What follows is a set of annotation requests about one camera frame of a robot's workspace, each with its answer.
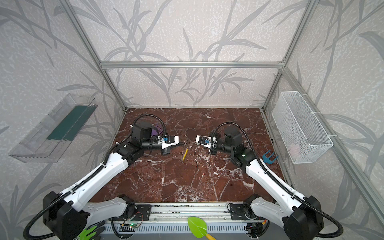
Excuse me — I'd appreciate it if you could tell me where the keyring strap with yellow tag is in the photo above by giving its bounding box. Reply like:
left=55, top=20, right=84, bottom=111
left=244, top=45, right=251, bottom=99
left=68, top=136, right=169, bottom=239
left=181, top=142, right=198, bottom=162

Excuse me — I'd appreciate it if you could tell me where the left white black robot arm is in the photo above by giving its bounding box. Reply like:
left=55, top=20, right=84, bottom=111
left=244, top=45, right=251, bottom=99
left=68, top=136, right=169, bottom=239
left=43, top=122, right=181, bottom=240

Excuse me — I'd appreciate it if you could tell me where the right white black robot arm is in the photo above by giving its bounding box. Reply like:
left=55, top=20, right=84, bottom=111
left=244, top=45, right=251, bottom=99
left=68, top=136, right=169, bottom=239
left=196, top=126, right=324, bottom=240

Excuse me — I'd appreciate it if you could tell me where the purple toy rake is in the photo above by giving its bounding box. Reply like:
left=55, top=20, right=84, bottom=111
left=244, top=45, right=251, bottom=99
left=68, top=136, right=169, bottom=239
left=152, top=124, right=164, bottom=136

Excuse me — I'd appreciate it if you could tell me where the blue toy rake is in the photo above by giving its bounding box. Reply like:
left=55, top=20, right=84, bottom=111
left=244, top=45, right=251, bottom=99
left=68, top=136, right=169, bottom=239
left=262, top=150, right=279, bottom=165

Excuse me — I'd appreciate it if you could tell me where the green toy shovel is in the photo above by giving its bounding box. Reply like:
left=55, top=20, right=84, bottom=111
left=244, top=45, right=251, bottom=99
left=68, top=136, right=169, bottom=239
left=188, top=217, right=216, bottom=240

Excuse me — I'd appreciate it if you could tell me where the pink object in basket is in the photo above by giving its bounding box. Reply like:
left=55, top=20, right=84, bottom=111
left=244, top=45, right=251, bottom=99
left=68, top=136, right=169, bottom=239
left=288, top=144, right=301, bottom=161

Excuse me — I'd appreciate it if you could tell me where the green black work glove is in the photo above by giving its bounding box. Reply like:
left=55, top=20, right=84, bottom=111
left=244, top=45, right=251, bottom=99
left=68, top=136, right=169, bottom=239
left=76, top=221, right=106, bottom=240

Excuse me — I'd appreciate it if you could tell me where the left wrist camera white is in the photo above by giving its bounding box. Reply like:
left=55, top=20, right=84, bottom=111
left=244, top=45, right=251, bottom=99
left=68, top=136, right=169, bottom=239
left=161, top=135, right=180, bottom=149

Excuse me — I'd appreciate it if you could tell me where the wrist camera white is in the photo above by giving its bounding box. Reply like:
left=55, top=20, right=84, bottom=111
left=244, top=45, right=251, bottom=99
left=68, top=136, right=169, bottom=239
left=195, top=135, right=211, bottom=148
left=161, top=135, right=180, bottom=149

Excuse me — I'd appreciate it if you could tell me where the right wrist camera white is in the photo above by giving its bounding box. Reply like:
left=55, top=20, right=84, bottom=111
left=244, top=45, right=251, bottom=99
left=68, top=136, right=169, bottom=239
left=195, top=135, right=211, bottom=148

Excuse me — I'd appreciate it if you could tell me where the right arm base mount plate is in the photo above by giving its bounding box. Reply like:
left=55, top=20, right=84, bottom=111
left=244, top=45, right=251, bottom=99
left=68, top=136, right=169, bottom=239
left=227, top=203, right=265, bottom=221

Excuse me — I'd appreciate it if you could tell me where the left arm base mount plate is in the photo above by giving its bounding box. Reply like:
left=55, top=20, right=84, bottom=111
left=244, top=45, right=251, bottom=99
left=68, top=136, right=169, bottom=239
left=128, top=204, right=152, bottom=222

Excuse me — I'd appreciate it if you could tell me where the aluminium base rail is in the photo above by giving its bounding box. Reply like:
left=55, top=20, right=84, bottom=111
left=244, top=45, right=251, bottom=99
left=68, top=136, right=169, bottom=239
left=59, top=201, right=319, bottom=240

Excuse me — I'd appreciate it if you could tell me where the white wire mesh basket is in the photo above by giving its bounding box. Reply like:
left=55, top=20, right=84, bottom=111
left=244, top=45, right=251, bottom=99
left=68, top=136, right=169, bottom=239
left=272, top=91, right=334, bottom=164

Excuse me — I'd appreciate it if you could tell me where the clear plastic wall tray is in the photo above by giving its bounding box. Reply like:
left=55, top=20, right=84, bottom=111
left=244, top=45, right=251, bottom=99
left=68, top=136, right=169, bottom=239
left=9, top=94, right=98, bottom=163

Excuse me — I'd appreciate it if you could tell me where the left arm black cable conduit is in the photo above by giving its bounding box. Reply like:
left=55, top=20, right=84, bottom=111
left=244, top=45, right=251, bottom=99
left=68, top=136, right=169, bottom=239
left=22, top=113, right=168, bottom=240

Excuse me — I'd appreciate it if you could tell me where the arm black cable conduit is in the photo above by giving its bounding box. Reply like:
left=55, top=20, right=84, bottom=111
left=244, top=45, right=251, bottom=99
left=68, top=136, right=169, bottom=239
left=210, top=121, right=345, bottom=238
left=22, top=113, right=168, bottom=240

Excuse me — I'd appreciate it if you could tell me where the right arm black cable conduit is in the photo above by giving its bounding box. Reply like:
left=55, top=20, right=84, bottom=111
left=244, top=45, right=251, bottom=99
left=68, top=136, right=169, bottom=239
left=210, top=121, right=345, bottom=238

